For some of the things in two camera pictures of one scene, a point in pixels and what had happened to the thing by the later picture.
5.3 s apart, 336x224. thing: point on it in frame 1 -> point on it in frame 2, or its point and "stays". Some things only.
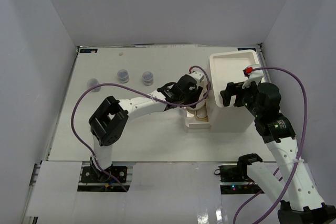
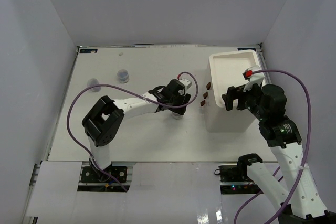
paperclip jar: [147, 77] -> [176, 115]
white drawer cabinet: [226, 67] stays
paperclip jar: [123, 76] stays
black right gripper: [235, 89] stays
